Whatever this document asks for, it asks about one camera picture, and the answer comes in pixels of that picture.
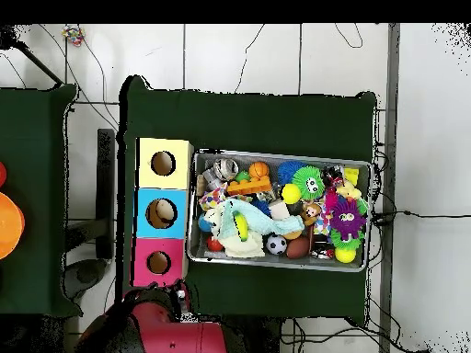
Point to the orange bowl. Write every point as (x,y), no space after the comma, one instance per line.
(9,224)

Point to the small brown football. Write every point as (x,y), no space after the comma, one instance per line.
(298,247)

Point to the small orange basketball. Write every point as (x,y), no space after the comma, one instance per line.
(259,170)

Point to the purple spiky monster toy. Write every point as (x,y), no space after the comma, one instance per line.
(347,217)

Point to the orange building block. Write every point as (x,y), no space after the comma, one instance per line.
(249,186)

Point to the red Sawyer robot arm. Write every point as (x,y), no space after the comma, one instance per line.
(176,338)

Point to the light teal cloth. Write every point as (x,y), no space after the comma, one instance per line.
(254,215)

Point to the wooden box with three holes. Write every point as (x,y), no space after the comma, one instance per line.
(160,193)

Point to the yellow ball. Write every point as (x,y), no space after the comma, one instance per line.
(291,193)

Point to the cream yellow cloth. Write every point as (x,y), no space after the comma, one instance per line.
(239,246)

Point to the small soccer ball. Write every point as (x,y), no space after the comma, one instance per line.
(276,244)

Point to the green spiky ball with eyes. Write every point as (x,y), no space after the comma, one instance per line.
(308,182)

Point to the shallow clear bin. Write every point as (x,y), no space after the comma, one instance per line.
(193,220)

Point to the green covered side table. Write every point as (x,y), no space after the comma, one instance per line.
(37,147)

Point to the dark green table cloth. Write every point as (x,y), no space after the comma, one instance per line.
(250,118)

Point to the small colourful toy on floor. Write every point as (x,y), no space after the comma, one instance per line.
(72,33)

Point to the crushed silver can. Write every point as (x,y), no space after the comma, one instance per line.
(224,168)

